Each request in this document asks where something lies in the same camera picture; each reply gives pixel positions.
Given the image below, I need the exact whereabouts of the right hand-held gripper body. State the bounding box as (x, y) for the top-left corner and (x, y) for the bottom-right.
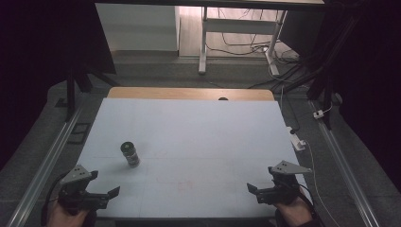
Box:
(256, 160), (313, 206)

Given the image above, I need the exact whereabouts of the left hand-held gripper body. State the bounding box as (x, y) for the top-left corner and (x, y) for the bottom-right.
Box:
(58, 164), (112, 212)

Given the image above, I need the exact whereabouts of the person's right hand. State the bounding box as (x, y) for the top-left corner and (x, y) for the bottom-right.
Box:
(273, 190), (314, 227)

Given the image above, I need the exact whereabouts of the person's left hand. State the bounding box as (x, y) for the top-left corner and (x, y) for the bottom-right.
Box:
(46, 200), (91, 227)

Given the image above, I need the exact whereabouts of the white power strip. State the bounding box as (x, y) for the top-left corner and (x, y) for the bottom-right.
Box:
(286, 126), (306, 152)

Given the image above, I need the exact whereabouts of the white table board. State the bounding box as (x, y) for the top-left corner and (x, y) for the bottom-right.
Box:
(76, 97), (308, 219)

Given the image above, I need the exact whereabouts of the black metal stand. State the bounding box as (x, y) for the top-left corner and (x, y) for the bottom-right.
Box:
(306, 15), (362, 131)
(56, 60), (121, 123)

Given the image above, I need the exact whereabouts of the wooden table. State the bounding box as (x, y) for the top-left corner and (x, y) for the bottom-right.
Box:
(107, 87), (276, 102)

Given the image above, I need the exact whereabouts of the white cabinet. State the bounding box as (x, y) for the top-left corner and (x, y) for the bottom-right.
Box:
(95, 3), (182, 52)

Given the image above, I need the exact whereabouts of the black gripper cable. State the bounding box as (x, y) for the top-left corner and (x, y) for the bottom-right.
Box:
(296, 188), (318, 227)
(40, 170), (71, 227)

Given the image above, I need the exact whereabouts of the thin white cable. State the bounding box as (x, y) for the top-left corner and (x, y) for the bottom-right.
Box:
(303, 138), (342, 227)

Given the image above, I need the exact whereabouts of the aluminium floor rail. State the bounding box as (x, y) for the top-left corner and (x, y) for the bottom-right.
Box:
(309, 100), (381, 227)
(6, 106), (84, 227)

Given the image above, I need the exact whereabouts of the black floor cable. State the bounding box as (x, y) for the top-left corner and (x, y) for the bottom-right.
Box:
(206, 8), (301, 65)

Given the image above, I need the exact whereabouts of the white desk frame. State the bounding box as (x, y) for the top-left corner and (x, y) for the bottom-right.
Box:
(198, 6), (288, 77)

